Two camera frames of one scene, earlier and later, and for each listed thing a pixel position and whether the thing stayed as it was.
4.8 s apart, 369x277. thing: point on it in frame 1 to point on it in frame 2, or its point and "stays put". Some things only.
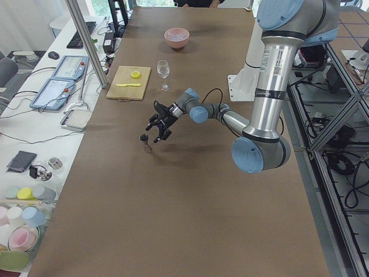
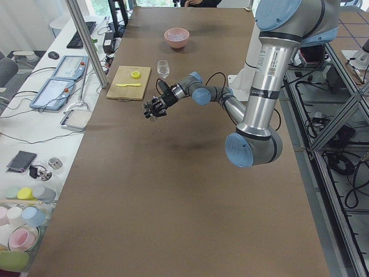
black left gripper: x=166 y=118 to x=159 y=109
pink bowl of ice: x=176 y=37 stays put
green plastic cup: x=11 y=193 stays put
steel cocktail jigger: x=145 y=138 to x=147 y=106
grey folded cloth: x=21 y=161 stays put
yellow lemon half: x=135 y=74 stays put
